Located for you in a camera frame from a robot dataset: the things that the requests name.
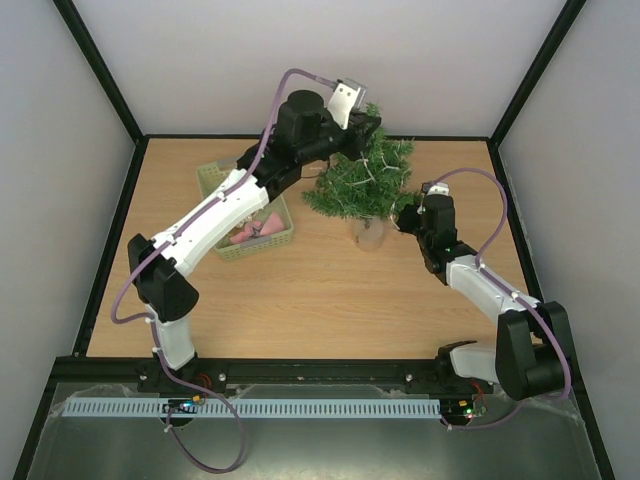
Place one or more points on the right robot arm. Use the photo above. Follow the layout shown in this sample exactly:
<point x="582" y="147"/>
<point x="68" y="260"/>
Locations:
<point x="532" y="350"/>

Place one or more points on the pink ornaments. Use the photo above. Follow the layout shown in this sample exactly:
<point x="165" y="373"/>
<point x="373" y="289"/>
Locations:
<point x="256" y="229"/>

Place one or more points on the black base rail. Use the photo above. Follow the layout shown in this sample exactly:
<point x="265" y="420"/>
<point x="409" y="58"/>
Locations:
<point x="434" y="377"/>

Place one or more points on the white slotted cable duct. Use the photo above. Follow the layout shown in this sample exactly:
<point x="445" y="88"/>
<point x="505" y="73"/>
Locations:
<point x="95" y="407"/>

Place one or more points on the green plastic basket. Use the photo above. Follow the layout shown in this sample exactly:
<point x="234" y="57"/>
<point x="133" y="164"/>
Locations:
<point x="209" y="177"/>

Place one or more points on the small green christmas tree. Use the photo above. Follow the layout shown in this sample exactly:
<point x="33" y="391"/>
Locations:
<point x="367" y="193"/>

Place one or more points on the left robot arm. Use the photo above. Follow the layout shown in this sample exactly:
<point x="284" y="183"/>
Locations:
<point x="302" y="129"/>

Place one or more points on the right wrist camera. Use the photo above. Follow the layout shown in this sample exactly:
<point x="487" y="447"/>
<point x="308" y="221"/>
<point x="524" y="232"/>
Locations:
<point x="437" y="188"/>

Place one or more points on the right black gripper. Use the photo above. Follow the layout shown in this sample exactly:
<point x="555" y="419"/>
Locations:
<point x="409" y="220"/>

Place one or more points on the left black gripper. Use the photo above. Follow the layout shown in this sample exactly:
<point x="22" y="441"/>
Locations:
<point x="359" y="122"/>

